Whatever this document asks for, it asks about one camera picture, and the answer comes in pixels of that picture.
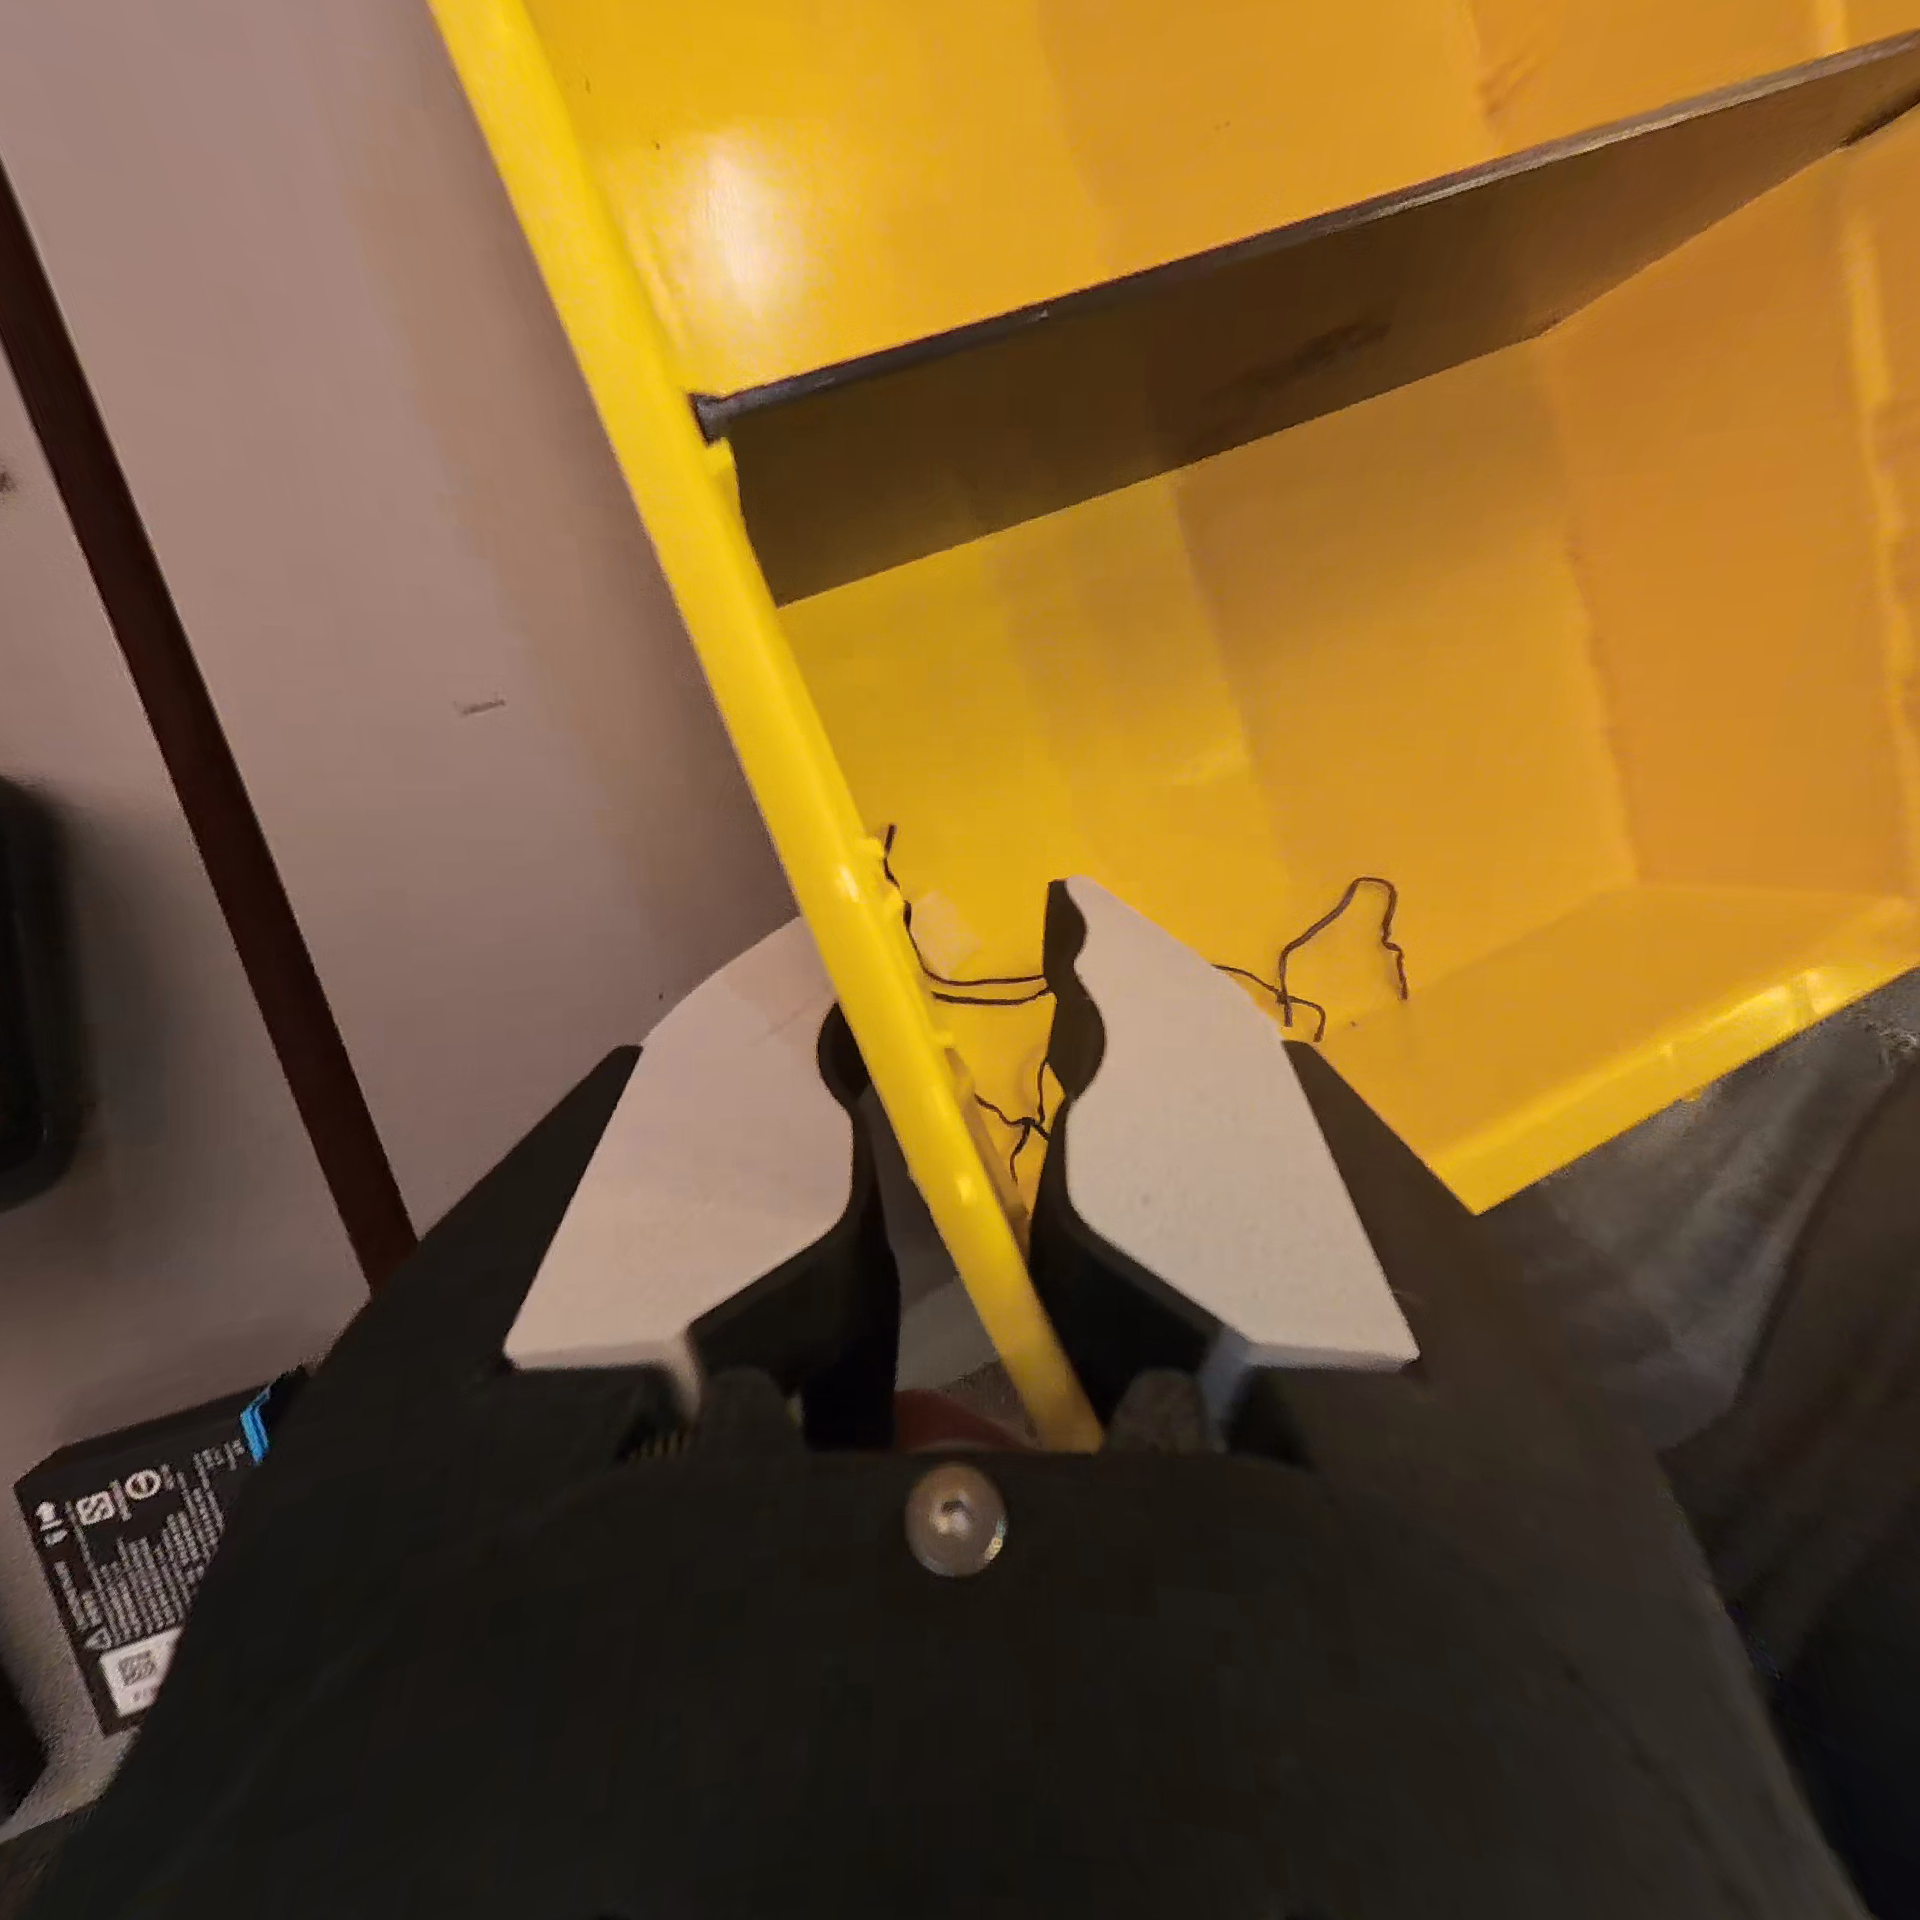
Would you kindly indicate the loose black threads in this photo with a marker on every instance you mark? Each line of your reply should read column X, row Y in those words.
column 974, row 985

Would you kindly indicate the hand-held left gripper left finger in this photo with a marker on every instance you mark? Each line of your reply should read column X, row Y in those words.
column 675, row 1184

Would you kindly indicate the black camera battery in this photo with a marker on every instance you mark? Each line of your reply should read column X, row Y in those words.
column 135, row 1559

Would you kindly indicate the person's legs blue jeans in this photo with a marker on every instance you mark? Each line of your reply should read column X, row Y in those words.
column 1682, row 1244

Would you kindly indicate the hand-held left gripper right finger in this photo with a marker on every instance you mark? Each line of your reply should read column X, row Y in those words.
column 1230, row 1184

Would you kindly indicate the black bin divider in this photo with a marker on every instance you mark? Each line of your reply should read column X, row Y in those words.
column 1202, row 388

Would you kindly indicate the yellow plastic bin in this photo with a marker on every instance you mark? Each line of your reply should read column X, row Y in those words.
column 1426, row 674

